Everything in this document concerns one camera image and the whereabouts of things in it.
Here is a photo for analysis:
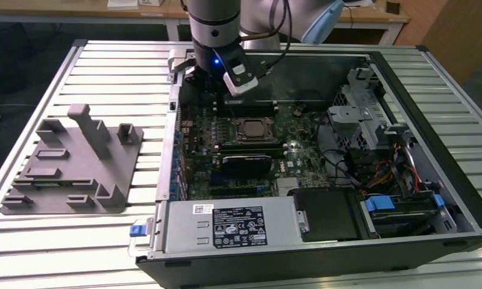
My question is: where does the metal drive cage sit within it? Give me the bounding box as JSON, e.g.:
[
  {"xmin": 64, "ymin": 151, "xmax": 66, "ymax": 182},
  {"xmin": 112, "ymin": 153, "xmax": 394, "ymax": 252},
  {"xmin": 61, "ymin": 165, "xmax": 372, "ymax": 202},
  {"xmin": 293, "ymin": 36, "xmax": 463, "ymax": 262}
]
[{"xmin": 327, "ymin": 67, "xmax": 392, "ymax": 151}]

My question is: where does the CPU socket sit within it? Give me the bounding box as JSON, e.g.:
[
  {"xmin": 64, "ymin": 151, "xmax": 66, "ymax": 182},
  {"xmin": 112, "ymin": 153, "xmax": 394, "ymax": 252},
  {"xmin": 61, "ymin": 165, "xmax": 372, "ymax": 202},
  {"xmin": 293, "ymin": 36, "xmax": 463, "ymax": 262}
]
[{"xmin": 231, "ymin": 116, "xmax": 277, "ymax": 144}]

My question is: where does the black rating label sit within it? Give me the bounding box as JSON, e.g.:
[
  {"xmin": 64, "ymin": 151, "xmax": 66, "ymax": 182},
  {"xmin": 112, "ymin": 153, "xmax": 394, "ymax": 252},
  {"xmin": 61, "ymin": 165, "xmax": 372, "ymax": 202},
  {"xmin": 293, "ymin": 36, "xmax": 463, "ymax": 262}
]
[{"xmin": 211, "ymin": 205, "xmax": 269, "ymax": 250}]

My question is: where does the green RAM stick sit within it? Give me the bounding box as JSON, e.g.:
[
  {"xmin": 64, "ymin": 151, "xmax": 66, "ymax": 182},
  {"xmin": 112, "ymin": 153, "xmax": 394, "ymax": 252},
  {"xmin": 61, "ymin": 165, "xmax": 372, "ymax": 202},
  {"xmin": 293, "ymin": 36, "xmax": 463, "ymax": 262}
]
[{"xmin": 21, "ymin": 179, "xmax": 92, "ymax": 185}]

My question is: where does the wooden desk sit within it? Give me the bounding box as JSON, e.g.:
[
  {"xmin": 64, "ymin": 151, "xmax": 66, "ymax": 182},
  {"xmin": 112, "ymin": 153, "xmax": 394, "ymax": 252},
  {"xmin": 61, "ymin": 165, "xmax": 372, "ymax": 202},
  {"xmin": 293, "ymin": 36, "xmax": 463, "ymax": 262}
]
[{"xmin": 0, "ymin": 0, "xmax": 411, "ymax": 46}]

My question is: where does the black graphics card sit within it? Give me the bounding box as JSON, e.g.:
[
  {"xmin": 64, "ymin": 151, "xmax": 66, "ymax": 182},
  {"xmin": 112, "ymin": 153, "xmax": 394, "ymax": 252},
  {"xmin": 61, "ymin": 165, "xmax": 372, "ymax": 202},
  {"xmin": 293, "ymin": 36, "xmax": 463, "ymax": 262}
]
[{"xmin": 219, "ymin": 154, "xmax": 275, "ymax": 176}]

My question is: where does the silver power supply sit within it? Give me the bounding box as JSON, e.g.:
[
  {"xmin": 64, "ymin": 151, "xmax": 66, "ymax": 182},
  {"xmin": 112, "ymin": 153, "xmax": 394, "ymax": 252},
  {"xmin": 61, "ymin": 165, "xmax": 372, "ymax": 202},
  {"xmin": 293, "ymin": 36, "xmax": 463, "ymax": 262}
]
[{"xmin": 152, "ymin": 197, "xmax": 309, "ymax": 256}]

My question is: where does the black expansion slot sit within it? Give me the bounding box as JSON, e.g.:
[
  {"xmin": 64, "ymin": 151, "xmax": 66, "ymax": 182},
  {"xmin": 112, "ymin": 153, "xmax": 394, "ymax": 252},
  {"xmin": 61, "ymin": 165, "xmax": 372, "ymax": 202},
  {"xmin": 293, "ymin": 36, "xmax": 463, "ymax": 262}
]
[{"xmin": 211, "ymin": 185, "xmax": 275, "ymax": 196}]

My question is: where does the black wire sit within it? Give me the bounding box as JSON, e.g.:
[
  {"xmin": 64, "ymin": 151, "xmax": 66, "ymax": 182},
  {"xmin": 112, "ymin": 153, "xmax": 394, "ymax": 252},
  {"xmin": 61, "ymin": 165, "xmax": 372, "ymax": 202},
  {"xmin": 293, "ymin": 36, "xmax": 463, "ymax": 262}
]
[{"xmin": 320, "ymin": 111, "xmax": 362, "ymax": 189}]

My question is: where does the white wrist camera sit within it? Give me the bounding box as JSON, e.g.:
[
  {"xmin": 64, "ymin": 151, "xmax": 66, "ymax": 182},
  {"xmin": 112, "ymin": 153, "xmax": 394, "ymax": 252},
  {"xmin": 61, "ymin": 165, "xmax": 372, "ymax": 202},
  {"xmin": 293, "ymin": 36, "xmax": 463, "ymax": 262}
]
[{"xmin": 221, "ymin": 53, "xmax": 260, "ymax": 98}]

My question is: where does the black RAM slot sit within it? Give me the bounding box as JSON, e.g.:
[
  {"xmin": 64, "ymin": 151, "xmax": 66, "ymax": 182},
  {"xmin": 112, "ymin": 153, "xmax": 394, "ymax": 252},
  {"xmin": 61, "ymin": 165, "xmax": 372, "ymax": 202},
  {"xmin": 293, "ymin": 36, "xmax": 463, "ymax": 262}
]
[
  {"xmin": 220, "ymin": 146, "xmax": 285, "ymax": 152},
  {"xmin": 225, "ymin": 100, "xmax": 277, "ymax": 106},
  {"xmin": 220, "ymin": 149, "xmax": 287, "ymax": 155},
  {"xmin": 225, "ymin": 104, "xmax": 279, "ymax": 110},
  {"xmin": 225, "ymin": 107, "xmax": 279, "ymax": 114},
  {"xmin": 225, "ymin": 111, "xmax": 279, "ymax": 118},
  {"xmin": 220, "ymin": 152, "xmax": 288, "ymax": 158},
  {"xmin": 219, "ymin": 142, "xmax": 285, "ymax": 148}
]

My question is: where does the grey parts rack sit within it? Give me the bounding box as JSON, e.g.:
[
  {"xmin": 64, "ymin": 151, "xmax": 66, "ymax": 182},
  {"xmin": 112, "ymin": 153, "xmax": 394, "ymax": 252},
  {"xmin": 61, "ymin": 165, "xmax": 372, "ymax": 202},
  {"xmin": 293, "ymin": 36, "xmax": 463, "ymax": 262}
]
[{"xmin": 0, "ymin": 104, "xmax": 145, "ymax": 216}]

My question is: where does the metal socket cover frame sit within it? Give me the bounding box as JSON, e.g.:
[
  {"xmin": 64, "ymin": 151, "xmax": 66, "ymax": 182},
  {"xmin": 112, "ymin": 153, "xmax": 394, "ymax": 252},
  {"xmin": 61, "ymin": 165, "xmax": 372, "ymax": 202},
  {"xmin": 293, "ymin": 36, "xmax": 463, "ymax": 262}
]
[{"xmin": 232, "ymin": 117, "xmax": 276, "ymax": 143}]

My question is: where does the wooden cabinet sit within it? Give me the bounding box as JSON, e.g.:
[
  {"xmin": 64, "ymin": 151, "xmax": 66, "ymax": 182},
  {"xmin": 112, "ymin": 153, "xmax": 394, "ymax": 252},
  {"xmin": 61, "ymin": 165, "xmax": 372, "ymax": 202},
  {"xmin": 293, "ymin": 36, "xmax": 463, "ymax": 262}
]
[{"xmin": 395, "ymin": 0, "xmax": 482, "ymax": 87}]

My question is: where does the blue power supply latch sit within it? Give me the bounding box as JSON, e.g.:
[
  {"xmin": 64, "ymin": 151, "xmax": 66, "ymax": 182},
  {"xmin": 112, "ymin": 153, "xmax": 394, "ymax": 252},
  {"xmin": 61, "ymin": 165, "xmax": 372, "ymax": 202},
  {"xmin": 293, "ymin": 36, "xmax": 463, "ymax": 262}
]
[{"xmin": 129, "ymin": 224, "xmax": 149, "ymax": 238}]

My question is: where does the red wire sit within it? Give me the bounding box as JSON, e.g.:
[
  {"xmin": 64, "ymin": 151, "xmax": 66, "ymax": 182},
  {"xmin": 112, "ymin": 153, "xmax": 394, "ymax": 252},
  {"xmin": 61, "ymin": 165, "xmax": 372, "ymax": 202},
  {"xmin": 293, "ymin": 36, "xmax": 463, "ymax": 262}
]
[{"xmin": 376, "ymin": 161, "xmax": 422, "ymax": 193}]

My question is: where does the black PC case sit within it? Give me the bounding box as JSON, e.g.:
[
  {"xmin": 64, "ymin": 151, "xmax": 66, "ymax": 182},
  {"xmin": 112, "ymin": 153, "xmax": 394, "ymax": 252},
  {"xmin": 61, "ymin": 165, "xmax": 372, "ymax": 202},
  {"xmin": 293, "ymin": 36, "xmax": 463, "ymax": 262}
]
[{"xmin": 134, "ymin": 48, "xmax": 482, "ymax": 289}]

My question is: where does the hard disk blue carrier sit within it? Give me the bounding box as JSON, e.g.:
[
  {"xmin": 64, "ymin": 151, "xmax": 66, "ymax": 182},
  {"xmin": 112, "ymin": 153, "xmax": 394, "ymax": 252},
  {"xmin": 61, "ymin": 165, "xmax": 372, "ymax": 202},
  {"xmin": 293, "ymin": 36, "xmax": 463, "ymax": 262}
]
[{"xmin": 359, "ymin": 192, "xmax": 459, "ymax": 238}]

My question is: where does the green motherboard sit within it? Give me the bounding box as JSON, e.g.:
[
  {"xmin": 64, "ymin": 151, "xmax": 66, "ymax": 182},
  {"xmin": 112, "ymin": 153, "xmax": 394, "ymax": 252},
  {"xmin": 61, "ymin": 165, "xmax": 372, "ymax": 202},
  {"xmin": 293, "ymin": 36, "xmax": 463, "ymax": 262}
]
[{"xmin": 175, "ymin": 101, "xmax": 332, "ymax": 202}]

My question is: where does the silver CPU green edge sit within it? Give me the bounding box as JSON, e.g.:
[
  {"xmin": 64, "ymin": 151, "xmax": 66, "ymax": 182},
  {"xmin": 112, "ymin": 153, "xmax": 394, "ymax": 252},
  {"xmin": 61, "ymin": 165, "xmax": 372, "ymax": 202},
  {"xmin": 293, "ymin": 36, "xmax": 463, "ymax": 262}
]
[{"xmin": 241, "ymin": 120, "xmax": 267, "ymax": 137}]

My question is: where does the yellow wire bundle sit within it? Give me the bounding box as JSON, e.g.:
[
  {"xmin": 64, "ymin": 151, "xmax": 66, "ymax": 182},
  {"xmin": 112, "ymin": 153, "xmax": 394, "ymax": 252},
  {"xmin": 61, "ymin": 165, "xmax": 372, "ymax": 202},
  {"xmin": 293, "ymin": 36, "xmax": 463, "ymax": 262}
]
[{"xmin": 363, "ymin": 171, "xmax": 391, "ymax": 190}]

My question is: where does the black camera cable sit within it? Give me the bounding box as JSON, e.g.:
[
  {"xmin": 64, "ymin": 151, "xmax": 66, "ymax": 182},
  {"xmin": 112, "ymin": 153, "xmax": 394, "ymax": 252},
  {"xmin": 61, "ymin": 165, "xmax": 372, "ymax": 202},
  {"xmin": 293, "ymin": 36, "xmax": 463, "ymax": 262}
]
[{"xmin": 260, "ymin": 0, "xmax": 293, "ymax": 73}]

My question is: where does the silver chipset heatsink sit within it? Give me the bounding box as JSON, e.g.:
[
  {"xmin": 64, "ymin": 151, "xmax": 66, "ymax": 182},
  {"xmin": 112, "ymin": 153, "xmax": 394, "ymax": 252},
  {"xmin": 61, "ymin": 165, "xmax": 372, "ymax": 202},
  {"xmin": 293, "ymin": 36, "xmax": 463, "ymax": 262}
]
[{"xmin": 275, "ymin": 177, "xmax": 301, "ymax": 198}]

